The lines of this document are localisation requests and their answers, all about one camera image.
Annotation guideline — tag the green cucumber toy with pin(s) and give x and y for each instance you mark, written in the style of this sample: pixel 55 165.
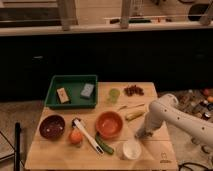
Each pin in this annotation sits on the green cucumber toy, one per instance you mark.
pixel 106 148

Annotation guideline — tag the green plastic tray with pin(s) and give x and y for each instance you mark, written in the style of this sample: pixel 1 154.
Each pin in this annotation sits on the green plastic tray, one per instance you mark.
pixel 73 85

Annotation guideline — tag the dark purple bowl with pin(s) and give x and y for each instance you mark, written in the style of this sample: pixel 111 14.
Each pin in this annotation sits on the dark purple bowl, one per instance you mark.
pixel 52 127

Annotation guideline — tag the orange fruit toy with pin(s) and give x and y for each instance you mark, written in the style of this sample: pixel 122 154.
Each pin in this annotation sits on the orange fruit toy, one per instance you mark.
pixel 75 137

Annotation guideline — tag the blue-grey sponge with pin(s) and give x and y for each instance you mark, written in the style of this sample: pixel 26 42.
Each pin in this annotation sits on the blue-grey sponge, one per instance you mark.
pixel 87 90

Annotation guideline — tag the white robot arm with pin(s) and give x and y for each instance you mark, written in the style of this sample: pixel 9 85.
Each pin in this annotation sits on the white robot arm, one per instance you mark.
pixel 165 109

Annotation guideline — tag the orange bowl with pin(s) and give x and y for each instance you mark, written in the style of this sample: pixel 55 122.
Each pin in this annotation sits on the orange bowl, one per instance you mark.
pixel 109 124

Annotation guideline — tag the black pole stand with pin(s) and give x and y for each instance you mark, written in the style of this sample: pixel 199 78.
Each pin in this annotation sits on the black pole stand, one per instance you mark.
pixel 17 147

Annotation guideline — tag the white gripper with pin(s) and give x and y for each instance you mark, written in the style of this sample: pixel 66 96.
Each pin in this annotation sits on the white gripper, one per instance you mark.
pixel 143 132

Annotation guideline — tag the brown grape bunch toy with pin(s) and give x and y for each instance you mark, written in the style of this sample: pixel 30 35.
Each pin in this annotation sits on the brown grape bunch toy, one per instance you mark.
pixel 133 90

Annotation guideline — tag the tan wooden block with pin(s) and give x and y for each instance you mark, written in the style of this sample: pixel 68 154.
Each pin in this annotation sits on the tan wooden block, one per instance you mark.
pixel 63 97

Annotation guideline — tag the white cup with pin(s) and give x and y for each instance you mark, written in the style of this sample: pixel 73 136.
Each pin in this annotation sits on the white cup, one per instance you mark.
pixel 130 150

